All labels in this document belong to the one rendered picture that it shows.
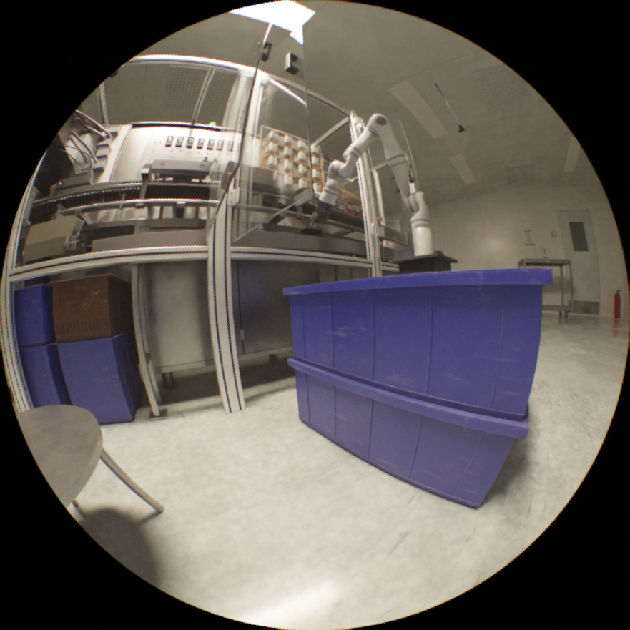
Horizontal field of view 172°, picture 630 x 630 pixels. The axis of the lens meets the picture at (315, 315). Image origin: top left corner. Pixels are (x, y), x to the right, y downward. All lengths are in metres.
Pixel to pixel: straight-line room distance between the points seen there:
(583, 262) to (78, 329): 6.18
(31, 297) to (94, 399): 0.45
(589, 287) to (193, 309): 5.91
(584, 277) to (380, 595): 5.42
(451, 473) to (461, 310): 0.29
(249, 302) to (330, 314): 0.68
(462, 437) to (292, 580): 0.35
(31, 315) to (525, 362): 1.27
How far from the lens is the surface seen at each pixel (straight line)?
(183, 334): 1.04
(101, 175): 1.63
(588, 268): 5.53
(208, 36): 2.49
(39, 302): 0.98
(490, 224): 5.34
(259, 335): 1.12
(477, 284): 0.32
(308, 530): 0.45
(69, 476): 0.29
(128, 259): 0.74
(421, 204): 1.01
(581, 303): 5.42
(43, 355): 0.99
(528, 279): 0.31
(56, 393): 1.01
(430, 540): 0.45
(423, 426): 0.41
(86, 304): 0.86
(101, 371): 0.87
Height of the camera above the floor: 0.40
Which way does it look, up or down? 5 degrees down
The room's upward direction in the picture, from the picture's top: 3 degrees counter-clockwise
